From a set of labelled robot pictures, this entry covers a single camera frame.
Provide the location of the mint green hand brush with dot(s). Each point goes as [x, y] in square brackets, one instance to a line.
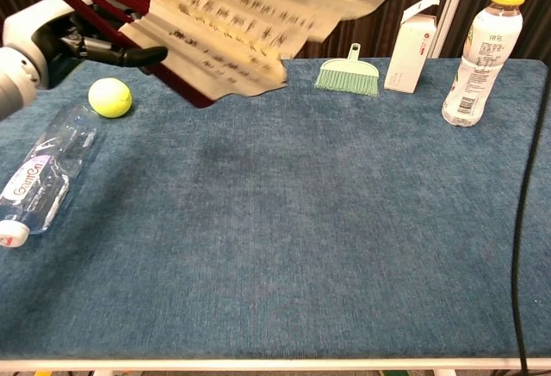
[348, 77]

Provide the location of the white paper carton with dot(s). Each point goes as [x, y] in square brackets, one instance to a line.
[409, 57]

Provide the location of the white metal frame pole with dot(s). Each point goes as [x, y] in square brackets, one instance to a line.
[452, 6]

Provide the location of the yellow-capped white drink bottle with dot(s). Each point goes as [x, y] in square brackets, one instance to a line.
[482, 57]

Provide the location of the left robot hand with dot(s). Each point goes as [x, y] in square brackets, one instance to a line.
[30, 27]

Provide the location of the blue fabric table mat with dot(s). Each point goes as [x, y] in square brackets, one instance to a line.
[301, 221]

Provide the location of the yellow-green tennis ball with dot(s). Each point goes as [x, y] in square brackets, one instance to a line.
[109, 97]

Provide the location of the red-ribbed paper folding fan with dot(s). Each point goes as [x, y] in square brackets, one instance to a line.
[224, 27]

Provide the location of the clear plastic water bottle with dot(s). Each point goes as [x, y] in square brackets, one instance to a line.
[43, 178]

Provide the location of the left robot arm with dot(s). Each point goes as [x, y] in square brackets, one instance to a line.
[13, 83]

